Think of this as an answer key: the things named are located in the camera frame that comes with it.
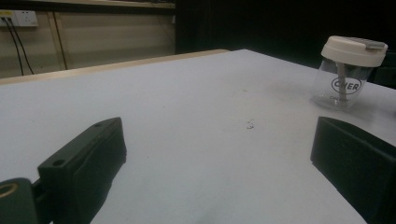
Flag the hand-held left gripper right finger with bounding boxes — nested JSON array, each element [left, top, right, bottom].
[[310, 116, 396, 224]]

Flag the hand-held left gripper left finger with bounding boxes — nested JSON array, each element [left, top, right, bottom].
[[36, 116, 127, 224]]

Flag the clear cup with cream lid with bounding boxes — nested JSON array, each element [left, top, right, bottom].
[[311, 35, 389, 111]]

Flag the white table mat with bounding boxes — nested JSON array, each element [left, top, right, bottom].
[[0, 49, 396, 224]]

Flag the wooden table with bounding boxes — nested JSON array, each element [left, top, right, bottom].
[[0, 49, 232, 87]]

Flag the black curtain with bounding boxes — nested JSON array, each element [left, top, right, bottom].
[[175, 0, 396, 90]]

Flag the black wall cable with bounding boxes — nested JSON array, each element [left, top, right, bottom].
[[0, 17, 25, 77], [7, 17, 35, 76]]

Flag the dark horizontal rail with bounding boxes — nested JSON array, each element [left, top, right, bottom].
[[0, 0, 177, 15]]

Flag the white wall socket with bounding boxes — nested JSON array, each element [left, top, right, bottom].
[[0, 9, 39, 28]]

